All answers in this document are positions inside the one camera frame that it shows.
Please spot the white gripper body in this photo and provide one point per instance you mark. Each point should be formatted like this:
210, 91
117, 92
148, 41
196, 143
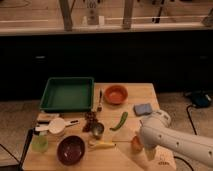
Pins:
150, 153

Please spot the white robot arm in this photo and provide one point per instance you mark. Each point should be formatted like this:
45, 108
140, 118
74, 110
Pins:
155, 131

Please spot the red orange bowl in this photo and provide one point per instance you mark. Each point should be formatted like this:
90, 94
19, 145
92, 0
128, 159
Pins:
115, 94

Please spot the dark purple bowl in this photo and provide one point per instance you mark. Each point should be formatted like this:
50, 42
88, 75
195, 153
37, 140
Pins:
71, 150

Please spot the blue sponge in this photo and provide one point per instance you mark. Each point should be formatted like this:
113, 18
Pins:
142, 109

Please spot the green chili pepper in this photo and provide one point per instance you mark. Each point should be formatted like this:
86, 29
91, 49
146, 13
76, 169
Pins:
121, 122

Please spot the yellow banana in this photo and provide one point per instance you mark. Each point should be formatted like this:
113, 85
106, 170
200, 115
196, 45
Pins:
100, 144

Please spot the small metal cup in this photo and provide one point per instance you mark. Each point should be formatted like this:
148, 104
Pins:
97, 130

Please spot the brown grape bunch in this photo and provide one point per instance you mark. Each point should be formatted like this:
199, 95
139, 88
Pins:
90, 118

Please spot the black blue device on floor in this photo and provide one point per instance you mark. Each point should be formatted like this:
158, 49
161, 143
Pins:
199, 99

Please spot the green plastic tray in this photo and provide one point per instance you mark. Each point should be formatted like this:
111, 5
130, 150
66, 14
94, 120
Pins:
68, 94

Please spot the green transparent cup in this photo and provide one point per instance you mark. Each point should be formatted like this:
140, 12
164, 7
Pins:
39, 143

